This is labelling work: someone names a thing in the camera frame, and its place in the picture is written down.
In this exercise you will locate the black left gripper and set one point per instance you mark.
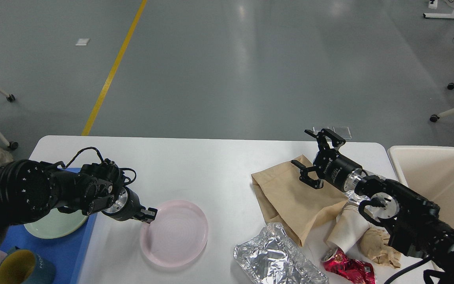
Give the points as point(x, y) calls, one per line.
point(127, 206)

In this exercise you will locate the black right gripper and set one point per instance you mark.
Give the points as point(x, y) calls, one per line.
point(329, 164)

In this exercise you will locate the pink plate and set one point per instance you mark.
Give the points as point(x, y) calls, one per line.
point(177, 236)

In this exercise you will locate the brown paper bag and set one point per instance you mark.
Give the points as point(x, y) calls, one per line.
point(283, 198)

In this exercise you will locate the grey-green mug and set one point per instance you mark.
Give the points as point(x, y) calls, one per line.
point(23, 266)

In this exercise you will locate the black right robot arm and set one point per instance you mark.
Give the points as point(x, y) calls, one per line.
point(411, 220)

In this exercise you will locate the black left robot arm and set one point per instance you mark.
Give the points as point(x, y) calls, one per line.
point(29, 190)

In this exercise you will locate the crushed white paper cup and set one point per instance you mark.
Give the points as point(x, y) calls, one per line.
point(349, 228)

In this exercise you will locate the blue plastic tray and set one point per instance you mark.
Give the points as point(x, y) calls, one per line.
point(66, 253)

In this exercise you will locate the light green plate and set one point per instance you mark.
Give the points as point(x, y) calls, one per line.
point(56, 224)

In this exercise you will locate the crumpled brown paper ball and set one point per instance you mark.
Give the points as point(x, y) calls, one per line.
point(374, 245)

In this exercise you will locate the crumpled aluminium foil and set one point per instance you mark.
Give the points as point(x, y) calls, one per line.
point(272, 257)

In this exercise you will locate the crushed red can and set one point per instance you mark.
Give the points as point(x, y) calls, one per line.
point(356, 271)

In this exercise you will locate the beige plastic bin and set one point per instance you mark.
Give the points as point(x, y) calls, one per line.
point(428, 171)

